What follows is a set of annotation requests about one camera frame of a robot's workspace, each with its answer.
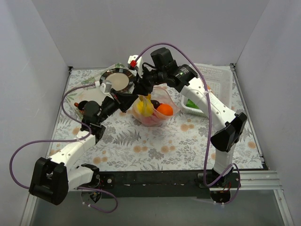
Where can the orange fruit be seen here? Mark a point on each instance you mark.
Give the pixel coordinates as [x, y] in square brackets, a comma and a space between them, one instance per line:
[165, 109]

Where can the aluminium frame rail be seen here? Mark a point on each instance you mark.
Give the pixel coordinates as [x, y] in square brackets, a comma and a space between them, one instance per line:
[247, 179]

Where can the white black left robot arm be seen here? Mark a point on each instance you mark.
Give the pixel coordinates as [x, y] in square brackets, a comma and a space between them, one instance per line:
[63, 162]

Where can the floral patterned tablecloth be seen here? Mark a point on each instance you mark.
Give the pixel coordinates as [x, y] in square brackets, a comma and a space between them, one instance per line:
[127, 145]

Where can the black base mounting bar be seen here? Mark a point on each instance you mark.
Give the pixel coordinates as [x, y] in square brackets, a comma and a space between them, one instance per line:
[167, 183]

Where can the green lettuce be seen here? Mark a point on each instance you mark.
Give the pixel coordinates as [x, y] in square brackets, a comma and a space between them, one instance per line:
[191, 104]

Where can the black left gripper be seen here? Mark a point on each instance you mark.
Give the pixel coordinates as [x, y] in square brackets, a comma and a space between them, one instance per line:
[118, 99]

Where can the round dark rimmed plate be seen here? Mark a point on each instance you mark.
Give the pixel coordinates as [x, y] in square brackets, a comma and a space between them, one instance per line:
[121, 79]

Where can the yellow banana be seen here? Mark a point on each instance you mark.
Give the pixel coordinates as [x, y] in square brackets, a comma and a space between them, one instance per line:
[144, 106]

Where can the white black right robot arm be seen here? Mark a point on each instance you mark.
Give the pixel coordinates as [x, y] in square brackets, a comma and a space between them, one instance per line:
[225, 125]

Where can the white perforated plastic basket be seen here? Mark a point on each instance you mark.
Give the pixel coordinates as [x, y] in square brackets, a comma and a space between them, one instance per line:
[219, 79]

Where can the clear zip top bag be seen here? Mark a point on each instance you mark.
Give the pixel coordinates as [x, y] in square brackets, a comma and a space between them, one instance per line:
[154, 109]

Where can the purple eggplant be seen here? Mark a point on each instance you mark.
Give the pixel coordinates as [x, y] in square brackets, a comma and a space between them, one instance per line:
[155, 103]

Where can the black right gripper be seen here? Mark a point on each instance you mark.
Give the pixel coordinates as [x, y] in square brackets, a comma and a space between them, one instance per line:
[140, 88]

